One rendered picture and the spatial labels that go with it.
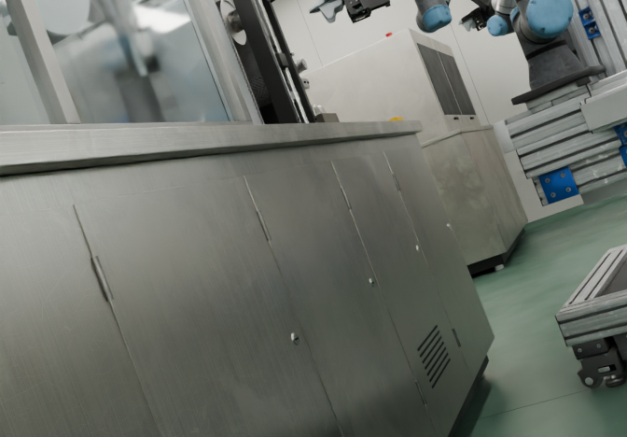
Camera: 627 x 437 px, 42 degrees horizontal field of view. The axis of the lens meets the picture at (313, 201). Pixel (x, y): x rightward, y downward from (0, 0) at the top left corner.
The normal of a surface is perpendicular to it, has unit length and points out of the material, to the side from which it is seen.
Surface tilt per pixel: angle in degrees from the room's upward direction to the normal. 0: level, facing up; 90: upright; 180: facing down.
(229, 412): 90
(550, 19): 98
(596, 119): 90
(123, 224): 90
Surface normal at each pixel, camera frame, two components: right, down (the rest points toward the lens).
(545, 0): -0.04, 0.13
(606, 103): -0.48, 0.16
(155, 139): 0.87, -0.35
